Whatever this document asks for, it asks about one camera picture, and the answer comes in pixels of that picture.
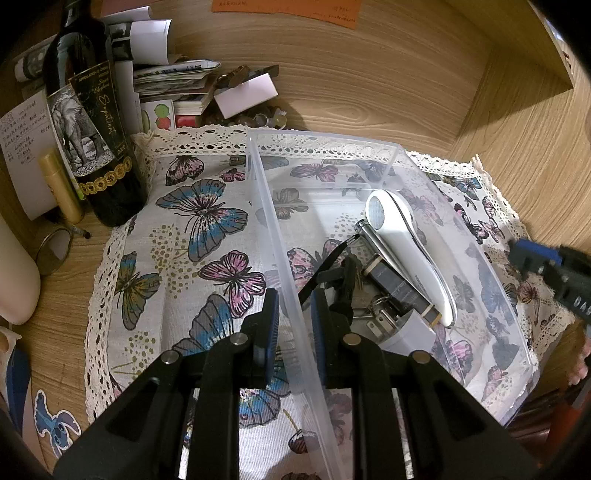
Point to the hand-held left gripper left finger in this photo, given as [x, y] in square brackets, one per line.
[272, 323]

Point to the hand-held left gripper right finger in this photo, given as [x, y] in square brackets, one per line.
[316, 323]

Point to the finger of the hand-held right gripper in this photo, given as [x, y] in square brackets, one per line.
[531, 256]

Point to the clear plastic box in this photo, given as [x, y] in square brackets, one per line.
[461, 286]

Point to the white charger plug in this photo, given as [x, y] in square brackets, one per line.
[411, 332]

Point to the silver metal pen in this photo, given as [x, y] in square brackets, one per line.
[364, 228]

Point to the white handheld massager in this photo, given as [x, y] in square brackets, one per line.
[401, 240]

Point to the person's right hand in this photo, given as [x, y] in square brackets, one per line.
[582, 364]

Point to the butterfly print lace tablecloth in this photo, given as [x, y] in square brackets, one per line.
[203, 217]

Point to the pile of brown trinkets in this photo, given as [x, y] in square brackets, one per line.
[263, 117]

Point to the small white box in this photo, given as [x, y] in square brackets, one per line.
[244, 94]

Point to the small round mirror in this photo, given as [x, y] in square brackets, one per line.
[53, 251]

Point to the fruit print card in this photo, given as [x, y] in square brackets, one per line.
[159, 115]

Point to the blue cartoon sticker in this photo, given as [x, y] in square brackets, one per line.
[53, 420]

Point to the dark wine bottle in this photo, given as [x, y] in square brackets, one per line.
[106, 138]

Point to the gold lip balm tube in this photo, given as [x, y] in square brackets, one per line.
[60, 184]

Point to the cream cylindrical device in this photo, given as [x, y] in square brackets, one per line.
[16, 281]

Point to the stack of books and papers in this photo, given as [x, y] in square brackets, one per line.
[171, 83]

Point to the blue card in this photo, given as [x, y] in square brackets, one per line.
[18, 387]

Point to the white handwritten note paper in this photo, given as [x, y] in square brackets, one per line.
[23, 138]

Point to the orange sticky note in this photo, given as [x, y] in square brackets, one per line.
[286, 11]

